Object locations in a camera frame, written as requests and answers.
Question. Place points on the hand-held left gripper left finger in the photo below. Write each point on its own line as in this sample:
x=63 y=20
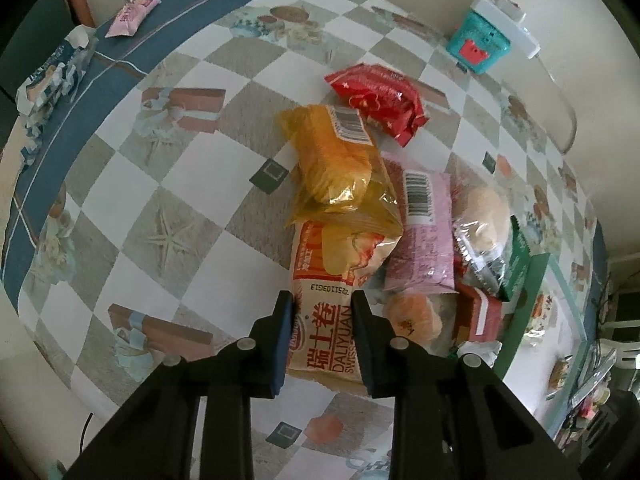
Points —
x=282 y=345

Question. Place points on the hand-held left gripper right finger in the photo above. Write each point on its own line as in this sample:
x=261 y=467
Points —
x=362 y=345

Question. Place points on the orange swiss roll packet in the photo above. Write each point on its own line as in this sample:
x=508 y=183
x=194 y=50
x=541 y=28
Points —
x=325 y=320

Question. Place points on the clear packet with orange cake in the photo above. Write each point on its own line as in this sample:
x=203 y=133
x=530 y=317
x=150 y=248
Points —
x=410 y=317

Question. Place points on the pink snack packet with barcode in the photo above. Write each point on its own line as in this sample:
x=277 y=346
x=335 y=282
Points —
x=425 y=250

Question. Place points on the clear bin with green edges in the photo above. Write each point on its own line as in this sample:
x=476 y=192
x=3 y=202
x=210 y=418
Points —
x=530 y=300

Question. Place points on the yellow potato chips bag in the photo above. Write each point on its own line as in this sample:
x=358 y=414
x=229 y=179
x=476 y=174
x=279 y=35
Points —
x=330 y=165

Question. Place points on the small red and white packet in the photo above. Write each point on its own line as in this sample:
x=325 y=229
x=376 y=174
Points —
x=480 y=310

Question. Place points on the green box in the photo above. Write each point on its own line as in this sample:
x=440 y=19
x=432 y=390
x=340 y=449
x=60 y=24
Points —
x=517 y=260

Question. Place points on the clear packet with round bun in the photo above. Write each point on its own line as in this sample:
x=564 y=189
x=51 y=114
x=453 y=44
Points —
x=487 y=210

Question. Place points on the silver flat packet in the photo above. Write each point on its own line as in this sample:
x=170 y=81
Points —
x=595 y=377

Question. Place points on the red snack packet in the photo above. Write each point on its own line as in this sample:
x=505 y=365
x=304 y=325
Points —
x=375 y=95

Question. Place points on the white plastic object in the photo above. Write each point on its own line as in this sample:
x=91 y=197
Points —
x=620 y=350

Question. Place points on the teal box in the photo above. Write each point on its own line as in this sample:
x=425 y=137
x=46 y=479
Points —
x=480 y=35

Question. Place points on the blue and white packet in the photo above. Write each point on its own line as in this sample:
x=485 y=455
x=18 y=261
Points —
x=50 y=80

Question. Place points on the small pink packet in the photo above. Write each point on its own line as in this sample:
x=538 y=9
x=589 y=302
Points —
x=131 y=16

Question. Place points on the white power strip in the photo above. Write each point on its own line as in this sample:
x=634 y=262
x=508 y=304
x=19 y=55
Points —
x=505 y=10

